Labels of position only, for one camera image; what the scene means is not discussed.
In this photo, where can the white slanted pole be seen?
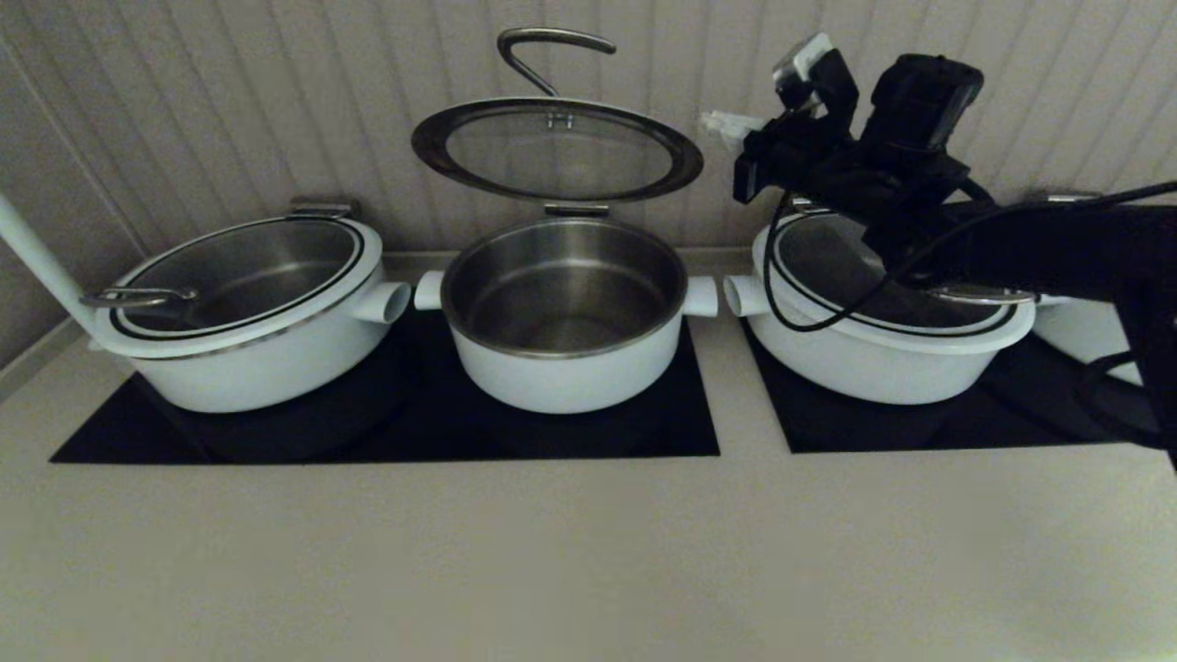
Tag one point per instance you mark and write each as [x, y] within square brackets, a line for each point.
[41, 257]

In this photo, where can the white round pot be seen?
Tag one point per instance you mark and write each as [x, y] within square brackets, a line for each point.
[1085, 340]
[874, 372]
[276, 379]
[561, 386]

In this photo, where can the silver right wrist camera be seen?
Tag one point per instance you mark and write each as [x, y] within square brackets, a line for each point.
[809, 69]

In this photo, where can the black glass induction cooktop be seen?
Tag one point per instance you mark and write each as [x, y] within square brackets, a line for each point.
[368, 432]
[965, 423]

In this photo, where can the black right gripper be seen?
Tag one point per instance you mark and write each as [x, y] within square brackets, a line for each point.
[800, 161]

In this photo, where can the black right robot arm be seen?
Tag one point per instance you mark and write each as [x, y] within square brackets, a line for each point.
[1057, 248]

